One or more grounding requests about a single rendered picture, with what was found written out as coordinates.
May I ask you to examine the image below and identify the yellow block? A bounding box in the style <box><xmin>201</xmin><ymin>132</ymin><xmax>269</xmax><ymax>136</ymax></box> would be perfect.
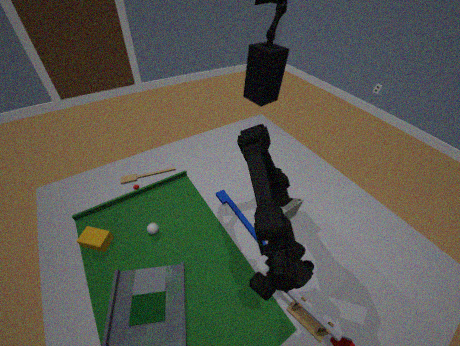
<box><xmin>76</xmin><ymin>226</ymin><xmax>114</xmax><ymax>252</ymax></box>

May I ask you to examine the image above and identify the green flat mat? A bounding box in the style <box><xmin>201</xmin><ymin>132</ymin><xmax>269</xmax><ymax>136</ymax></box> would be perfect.
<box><xmin>75</xmin><ymin>175</ymin><xmax>297</xmax><ymax>346</ymax></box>

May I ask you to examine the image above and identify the white golf ball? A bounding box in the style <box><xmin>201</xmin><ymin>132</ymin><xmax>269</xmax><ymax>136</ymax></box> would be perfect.
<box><xmin>147</xmin><ymin>222</ymin><xmax>159</xmax><ymax>234</ymax></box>

